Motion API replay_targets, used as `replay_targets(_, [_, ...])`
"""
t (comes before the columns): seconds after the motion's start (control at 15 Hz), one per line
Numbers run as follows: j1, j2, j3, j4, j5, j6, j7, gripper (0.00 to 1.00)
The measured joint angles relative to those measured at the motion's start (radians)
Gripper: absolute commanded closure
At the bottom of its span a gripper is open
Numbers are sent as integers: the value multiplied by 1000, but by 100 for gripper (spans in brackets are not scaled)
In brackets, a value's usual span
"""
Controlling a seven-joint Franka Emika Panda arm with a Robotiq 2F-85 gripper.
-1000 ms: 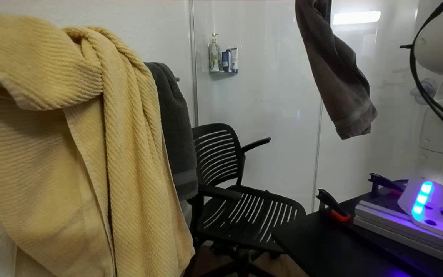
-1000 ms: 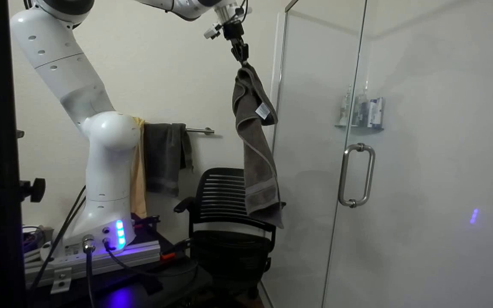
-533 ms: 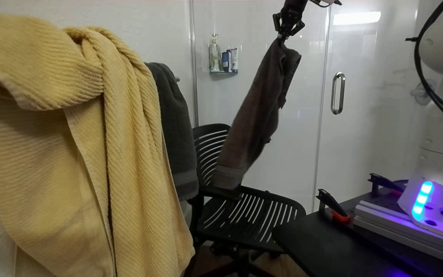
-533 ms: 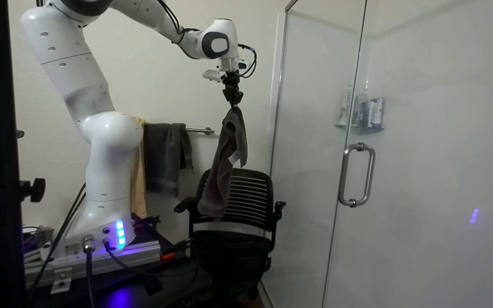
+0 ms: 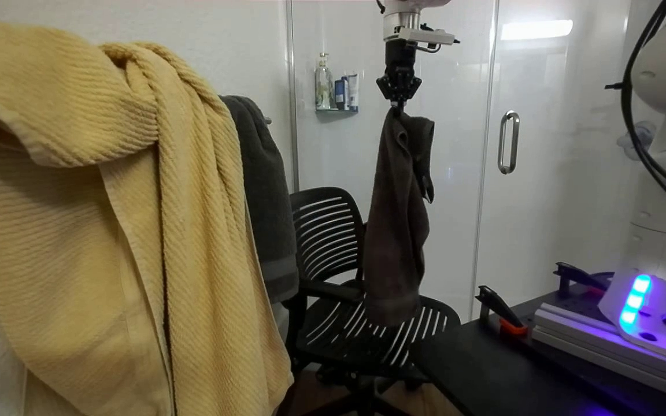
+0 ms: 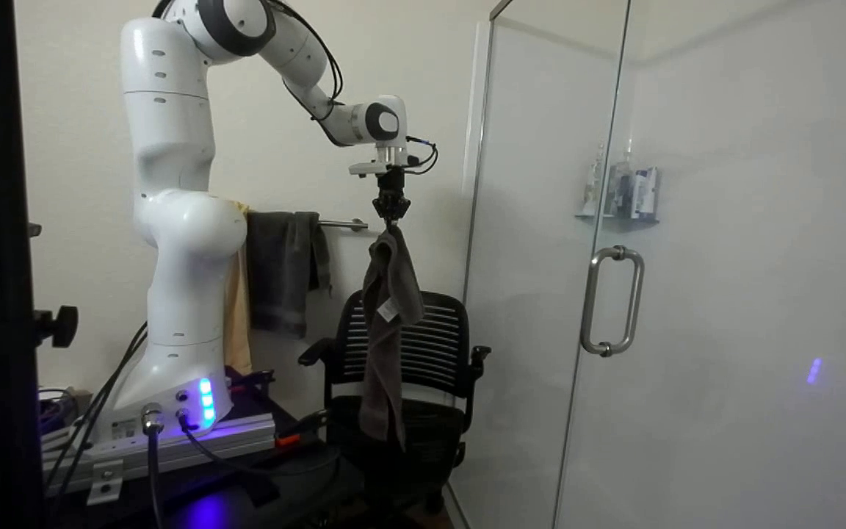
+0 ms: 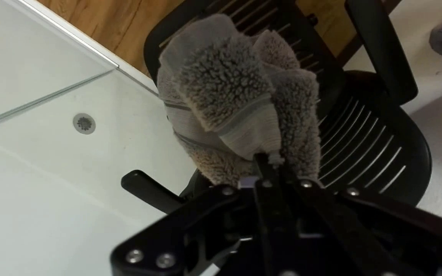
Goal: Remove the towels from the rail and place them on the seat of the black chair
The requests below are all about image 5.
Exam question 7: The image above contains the black office chair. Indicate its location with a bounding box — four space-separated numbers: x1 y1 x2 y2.
283 186 463 416

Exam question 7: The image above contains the dark brown towel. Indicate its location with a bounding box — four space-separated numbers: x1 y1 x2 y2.
362 106 437 328

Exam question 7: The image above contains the clear suction cup hook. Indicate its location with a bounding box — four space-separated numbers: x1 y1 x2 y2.
616 120 657 162

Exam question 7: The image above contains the black and orange clamp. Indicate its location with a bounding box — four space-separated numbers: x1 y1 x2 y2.
552 261 612 299
475 284 530 339

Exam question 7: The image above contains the clear pump bottle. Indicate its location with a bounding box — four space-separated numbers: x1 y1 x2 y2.
314 52 335 111

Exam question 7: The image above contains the glass shower door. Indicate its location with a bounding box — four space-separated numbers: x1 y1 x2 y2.
471 0 637 321

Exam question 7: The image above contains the dark grey towel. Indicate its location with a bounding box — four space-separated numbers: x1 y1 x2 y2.
220 95 301 305

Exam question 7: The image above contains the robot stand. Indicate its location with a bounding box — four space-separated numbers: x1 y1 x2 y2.
413 282 666 416

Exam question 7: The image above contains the shower door handle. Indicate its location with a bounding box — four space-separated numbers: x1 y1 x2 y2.
497 110 521 176

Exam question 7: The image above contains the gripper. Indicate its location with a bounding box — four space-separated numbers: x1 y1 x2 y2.
376 39 424 113

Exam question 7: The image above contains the yellow ribbed towel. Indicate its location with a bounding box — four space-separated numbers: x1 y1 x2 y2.
0 20 295 416

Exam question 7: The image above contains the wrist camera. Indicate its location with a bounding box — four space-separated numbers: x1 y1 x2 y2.
393 27 461 48

